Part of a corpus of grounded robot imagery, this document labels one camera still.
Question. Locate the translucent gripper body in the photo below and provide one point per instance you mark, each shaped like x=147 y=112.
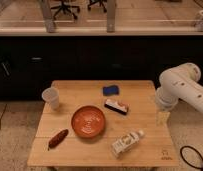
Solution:
x=162 y=117

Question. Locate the wooden table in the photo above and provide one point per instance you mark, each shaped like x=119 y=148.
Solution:
x=155 y=149

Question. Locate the blue sponge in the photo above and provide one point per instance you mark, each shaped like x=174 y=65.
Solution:
x=111 y=90

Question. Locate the orange bowl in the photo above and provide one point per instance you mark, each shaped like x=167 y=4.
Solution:
x=88 y=122

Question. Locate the white carton bottle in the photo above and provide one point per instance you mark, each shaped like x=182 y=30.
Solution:
x=126 y=142

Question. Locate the brown sausage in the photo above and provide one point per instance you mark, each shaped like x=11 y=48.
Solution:
x=58 y=138

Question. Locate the translucent plastic cup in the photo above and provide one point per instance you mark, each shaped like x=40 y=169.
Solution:
x=51 y=96

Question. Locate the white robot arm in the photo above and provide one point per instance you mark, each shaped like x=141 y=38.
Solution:
x=178 y=83

